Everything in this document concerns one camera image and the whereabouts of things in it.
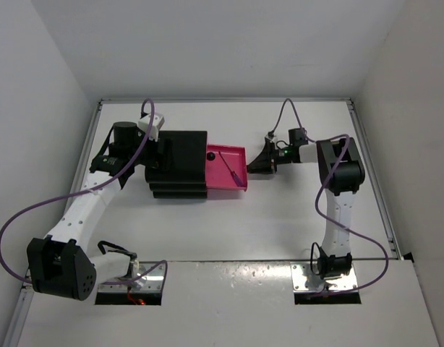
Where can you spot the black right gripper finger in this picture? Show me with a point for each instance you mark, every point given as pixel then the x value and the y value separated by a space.
pixel 266 156
pixel 261 168

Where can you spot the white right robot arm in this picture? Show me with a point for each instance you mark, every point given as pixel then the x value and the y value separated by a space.
pixel 341 174

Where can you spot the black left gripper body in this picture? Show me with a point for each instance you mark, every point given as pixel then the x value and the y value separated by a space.
pixel 147 153

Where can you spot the metal base plate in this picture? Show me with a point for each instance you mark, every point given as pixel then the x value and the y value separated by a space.
pixel 304 281
pixel 148 278

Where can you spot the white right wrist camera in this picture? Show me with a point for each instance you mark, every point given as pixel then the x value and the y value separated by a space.
pixel 271 136

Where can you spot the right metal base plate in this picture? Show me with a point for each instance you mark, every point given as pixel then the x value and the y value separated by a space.
pixel 304 281

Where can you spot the pink drawer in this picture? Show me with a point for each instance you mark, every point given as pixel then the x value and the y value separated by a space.
pixel 217 175

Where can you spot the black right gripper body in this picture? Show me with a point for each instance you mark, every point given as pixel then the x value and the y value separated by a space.
pixel 283 155

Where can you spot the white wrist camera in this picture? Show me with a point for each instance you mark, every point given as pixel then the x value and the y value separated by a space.
pixel 271 136
pixel 151 125

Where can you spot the purple handled screwdriver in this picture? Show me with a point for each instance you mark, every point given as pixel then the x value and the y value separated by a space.
pixel 234 176

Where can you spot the black drawer cabinet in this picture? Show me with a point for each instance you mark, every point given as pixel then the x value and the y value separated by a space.
pixel 186 177

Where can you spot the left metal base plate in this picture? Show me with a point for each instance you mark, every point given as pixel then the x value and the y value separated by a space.
pixel 148 278

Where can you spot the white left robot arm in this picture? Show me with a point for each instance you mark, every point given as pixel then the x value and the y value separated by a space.
pixel 58 263

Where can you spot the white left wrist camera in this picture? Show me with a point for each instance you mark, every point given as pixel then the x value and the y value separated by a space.
pixel 151 125

